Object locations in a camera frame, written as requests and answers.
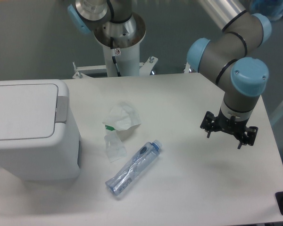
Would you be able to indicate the white plastic trash can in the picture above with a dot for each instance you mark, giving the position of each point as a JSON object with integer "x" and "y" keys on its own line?
{"x": 32, "y": 145}

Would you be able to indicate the clear plastic wrapper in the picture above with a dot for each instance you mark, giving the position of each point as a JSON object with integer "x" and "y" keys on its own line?
{"x": 115, "y": 149}

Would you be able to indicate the grey trash can push button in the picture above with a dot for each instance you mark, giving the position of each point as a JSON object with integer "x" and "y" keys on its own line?
{"x": 61, "y": 109}

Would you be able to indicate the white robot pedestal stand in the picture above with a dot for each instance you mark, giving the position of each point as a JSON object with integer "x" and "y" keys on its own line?
{"x": 121, "y": 48}

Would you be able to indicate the clear plastic water bottle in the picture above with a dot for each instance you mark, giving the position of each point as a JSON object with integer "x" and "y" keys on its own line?
{"x": 143, "y": 158}

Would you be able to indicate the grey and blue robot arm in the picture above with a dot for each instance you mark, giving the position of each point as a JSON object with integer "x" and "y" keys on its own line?
{"x": 224, "y": 62}

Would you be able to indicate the blue plastic bag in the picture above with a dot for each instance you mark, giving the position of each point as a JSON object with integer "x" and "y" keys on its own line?
{"x": 272, "y": 9}

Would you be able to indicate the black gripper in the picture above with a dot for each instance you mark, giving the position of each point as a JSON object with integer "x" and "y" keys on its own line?
{"x": 230, "y": 122}

